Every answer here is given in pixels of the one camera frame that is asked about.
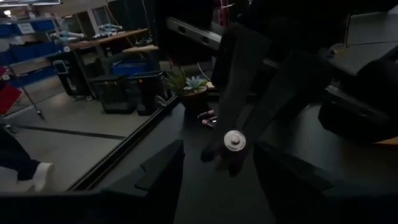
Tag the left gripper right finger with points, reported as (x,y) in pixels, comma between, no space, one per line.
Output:
(280,174)

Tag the person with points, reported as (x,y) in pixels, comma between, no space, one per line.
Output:
(15,158)

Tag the blue bin shelf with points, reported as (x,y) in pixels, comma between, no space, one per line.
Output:
(31,51)

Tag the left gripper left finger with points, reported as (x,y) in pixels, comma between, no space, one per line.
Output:
(164,168)

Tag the tilted red bin rack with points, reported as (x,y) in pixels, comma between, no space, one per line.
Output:
(7,98)

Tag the blue storage crate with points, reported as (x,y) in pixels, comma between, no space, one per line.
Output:
(130,69)

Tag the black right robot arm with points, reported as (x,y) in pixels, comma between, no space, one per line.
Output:
(357,109)

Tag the wooden workbench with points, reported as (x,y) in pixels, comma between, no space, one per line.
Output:
(109,37)

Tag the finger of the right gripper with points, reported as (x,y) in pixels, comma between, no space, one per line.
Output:
(236,77)
(289,87)

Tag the black floor bin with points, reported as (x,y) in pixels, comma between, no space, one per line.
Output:
(150,96)

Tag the pale blue rolled bundle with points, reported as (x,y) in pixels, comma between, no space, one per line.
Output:
(66,36)
(110,28)

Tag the white slim AAA battery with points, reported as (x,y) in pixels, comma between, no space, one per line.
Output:
(234,140)

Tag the potted succulent plant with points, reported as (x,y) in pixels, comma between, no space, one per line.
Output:
(192,84)

